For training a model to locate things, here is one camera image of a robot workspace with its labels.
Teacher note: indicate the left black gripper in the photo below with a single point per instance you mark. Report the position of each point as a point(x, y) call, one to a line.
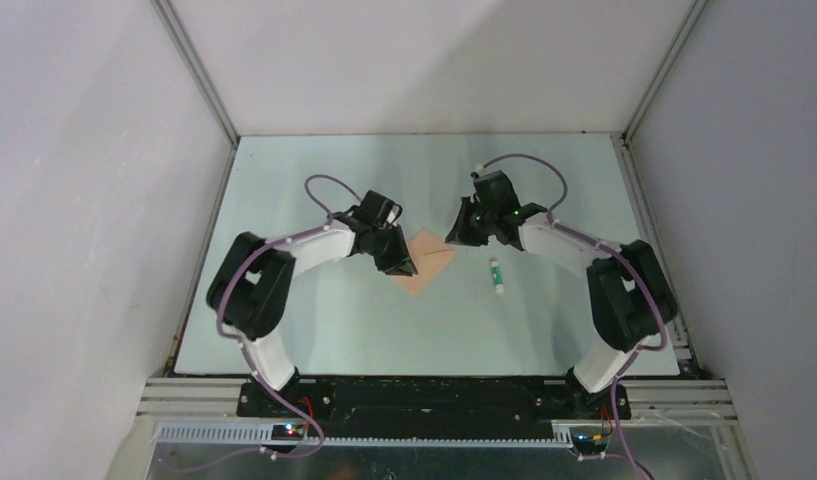
point(400, 262)

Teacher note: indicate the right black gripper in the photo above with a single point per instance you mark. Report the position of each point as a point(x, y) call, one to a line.
point(461, 233)

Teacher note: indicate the tan paper envelope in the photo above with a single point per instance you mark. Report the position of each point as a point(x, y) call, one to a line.
point(431, 255)

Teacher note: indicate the white green glue stick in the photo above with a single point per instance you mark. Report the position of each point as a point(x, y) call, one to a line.
point(497, 278)

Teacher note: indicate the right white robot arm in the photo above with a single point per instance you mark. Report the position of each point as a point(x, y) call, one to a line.
point(631, 302)

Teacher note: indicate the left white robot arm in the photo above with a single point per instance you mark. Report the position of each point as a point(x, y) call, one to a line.
point(250, 290)

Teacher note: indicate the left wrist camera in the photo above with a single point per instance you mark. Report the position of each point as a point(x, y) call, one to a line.
point(390, 211)

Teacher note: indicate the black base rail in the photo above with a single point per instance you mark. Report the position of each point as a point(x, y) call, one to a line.
point(444, 408)

